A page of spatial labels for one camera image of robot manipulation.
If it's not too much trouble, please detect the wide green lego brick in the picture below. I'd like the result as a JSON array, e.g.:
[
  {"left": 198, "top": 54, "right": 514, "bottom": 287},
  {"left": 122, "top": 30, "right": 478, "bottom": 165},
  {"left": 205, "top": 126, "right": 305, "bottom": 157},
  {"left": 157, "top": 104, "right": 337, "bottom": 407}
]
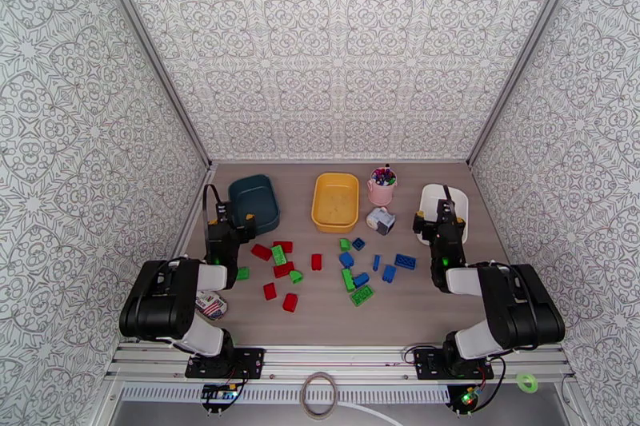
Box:
[{"left": 350, "top": 285, "right": 375, "bottom": 308}]

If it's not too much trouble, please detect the dark teal plastic container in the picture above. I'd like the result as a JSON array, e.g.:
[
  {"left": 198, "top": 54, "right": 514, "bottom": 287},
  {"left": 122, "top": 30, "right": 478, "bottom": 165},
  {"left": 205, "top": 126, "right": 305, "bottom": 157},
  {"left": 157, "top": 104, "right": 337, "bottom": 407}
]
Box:
[{"left": 227, "top": 173, "right": 282, "bottom": 235}]

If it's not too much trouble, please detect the white plastic container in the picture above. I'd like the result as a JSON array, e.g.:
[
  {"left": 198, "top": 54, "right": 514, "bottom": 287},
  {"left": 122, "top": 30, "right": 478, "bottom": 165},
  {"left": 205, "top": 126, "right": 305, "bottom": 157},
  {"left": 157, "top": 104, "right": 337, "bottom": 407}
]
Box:
[{"left": 417, "top": 183, "right": 471, "bottom": 247}]

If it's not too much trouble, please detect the white label roll dispenser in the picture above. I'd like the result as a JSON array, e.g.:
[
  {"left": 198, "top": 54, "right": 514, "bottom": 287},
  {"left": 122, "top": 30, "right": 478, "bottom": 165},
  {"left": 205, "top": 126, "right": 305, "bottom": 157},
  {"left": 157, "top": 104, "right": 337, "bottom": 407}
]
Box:
[{"left": 366, "top": 207, "right": 396, "bottom": 236}]

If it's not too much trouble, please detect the pink metal cup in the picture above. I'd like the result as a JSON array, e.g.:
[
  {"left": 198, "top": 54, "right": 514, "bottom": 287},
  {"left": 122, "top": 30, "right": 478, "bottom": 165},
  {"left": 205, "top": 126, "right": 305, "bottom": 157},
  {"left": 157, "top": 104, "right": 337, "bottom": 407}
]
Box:
[{"left": 367, "top": 167, "right": 400, "bottom": 207}]

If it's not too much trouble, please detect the flag print snack packet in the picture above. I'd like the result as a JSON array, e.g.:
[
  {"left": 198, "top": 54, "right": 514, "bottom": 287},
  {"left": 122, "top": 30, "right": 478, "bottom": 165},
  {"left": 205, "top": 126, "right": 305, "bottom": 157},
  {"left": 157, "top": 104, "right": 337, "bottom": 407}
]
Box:
[{"left": 194, "top": 290, "right": 229, "bottom": 322}]

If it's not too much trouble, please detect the yellow plastic container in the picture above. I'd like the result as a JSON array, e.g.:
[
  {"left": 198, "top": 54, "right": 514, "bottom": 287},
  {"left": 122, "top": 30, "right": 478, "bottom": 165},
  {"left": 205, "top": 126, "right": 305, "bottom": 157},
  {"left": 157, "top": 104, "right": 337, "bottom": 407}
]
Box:
[{"left": 310, "top": 172, "right": 361, "bottom": 234}]

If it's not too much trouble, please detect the circuit board with yellow connector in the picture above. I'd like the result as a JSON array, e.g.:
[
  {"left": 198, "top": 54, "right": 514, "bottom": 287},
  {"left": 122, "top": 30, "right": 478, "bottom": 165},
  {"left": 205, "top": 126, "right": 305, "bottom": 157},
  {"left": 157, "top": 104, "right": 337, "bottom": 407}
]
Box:
[{"left": 201, "top": 384, "right": 238, "bottom": 403}]

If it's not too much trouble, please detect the circuit board with green light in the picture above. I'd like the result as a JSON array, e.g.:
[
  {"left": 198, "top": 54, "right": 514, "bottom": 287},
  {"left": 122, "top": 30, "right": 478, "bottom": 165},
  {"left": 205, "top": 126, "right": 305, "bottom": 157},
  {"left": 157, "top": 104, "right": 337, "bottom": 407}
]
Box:
[{"left": 457, "top": 387, "right": 483, "bottom": 411}]

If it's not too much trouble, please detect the perforated metal strip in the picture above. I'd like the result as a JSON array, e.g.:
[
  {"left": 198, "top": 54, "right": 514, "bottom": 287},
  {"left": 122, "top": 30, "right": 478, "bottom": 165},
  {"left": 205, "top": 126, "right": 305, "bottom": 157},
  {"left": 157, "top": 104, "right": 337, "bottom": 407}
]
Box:
[{"left": 119, "top": 385, "right": 451, "bottom": 403}]

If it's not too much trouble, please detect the white tube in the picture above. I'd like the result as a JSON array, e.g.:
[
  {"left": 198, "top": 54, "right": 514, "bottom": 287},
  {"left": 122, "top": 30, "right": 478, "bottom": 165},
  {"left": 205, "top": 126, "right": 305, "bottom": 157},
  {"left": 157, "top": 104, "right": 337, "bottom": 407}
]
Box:
[{"left": 330, "top": 400, "right": 403, "bottom": 426}]

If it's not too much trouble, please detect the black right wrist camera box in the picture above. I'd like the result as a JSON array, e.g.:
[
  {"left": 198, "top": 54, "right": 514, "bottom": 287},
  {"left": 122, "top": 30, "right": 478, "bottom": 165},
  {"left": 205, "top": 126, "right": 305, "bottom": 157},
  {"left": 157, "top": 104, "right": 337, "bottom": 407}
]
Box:
[{"left": 436, "top": 198, "right": 457, "bottom": 226}]

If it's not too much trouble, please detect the aluminium side rail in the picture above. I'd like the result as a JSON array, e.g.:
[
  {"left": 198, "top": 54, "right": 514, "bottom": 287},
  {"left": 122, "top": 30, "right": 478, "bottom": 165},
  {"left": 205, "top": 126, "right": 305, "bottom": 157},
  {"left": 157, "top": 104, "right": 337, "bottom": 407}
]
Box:
[{"left": 170, "top": 163, "right": 217, "bottom": 261}]

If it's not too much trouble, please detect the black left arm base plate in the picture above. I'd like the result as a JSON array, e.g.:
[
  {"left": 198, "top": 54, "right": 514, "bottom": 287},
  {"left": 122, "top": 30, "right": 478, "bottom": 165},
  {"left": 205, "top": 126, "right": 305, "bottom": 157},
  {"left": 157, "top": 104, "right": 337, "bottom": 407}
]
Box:
[{"left": 185, "top": 347, "right": 265, "bottom": 380}]

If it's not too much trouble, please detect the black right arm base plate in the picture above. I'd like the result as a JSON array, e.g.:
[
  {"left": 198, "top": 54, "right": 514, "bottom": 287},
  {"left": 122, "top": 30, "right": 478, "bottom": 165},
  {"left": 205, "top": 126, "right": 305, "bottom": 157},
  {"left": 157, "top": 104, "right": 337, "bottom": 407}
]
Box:
[{"left": 414, "top": 348, "right": 494, "bottom": 380}]

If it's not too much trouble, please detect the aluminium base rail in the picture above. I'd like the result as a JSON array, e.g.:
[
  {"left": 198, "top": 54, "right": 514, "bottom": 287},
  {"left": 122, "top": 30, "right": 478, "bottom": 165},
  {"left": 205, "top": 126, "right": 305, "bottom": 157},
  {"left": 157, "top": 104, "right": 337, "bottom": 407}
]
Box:
[{"left": 105, "top": 343, "right": 575, "bottom": 386}]

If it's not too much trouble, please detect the grey cable ring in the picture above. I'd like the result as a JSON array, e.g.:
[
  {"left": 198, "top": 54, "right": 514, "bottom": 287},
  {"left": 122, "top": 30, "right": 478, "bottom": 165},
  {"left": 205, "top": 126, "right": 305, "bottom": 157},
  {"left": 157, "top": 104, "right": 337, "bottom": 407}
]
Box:
[{"left": 301, "top": 372, "right": 340, "bottom": 420}]

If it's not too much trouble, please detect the aluminium corner post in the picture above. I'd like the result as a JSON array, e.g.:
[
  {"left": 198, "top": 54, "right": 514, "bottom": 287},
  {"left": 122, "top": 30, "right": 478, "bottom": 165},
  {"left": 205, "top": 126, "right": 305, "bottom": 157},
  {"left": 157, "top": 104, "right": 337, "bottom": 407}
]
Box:
[
  {"left": 467, "top": 0, "right": 583, "bottom": 169},
  {"left": 87, "top": 0, "right": 214, "bottom": 169}
]

